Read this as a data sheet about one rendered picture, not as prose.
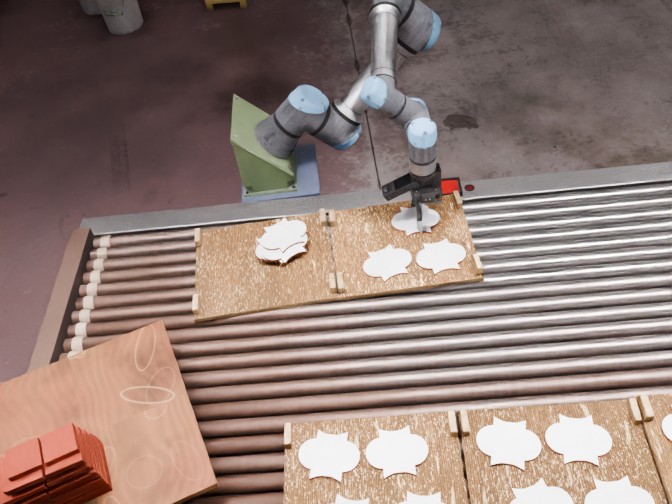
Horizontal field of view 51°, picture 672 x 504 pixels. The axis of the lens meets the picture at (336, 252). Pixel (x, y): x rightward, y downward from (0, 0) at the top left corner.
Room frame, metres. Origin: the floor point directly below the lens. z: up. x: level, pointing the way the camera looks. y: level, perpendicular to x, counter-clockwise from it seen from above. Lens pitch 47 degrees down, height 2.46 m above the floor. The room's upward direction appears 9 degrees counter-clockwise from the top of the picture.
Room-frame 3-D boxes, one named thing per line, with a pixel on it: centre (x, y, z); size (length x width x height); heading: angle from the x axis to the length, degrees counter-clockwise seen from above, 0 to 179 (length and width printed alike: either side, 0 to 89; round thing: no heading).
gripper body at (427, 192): (1.49, -0.28, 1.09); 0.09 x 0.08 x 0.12; 89
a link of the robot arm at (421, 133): (1.49, -0.28, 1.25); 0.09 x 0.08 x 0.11; 179
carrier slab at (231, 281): (1.43, 0.22, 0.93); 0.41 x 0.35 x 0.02; 90
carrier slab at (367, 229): (1.42, -0.20, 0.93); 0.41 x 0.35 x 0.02; 89
